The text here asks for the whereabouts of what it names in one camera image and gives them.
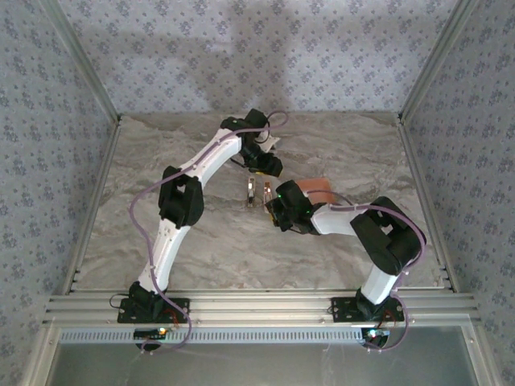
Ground beige stapler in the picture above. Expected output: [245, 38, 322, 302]
[245, 176, 258, 208]

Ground brown flat object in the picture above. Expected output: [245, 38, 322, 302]
[295, 177, 332, 203]

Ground grey metal panel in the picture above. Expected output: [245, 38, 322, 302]
[23, 324, 496, 386]

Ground small circuit board with LED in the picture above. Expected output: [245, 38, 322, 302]
[360, 327, 391, 350]
[134, 327, 178, 351]

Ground long aluminium base rail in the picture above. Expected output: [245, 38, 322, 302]
[42, 292, 482, 327]

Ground grey slotted cable duct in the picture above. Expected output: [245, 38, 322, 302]
[58, 327, 365, 346]

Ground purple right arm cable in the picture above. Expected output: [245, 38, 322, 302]
[303, 190, 428, 355]

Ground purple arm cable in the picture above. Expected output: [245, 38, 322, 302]
[127, 110, 290, 357]
[303, 190, 428, 355]

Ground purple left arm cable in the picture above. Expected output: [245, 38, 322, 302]
[127, 110, 290, 357]

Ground aluminium side rail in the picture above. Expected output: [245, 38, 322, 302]
[60, 115, 124, 297]
[396, 114, 462, 294]

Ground aluminium corner post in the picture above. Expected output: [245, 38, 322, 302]
[39, 0, 124, 125]
[398, 0, 484, 124]

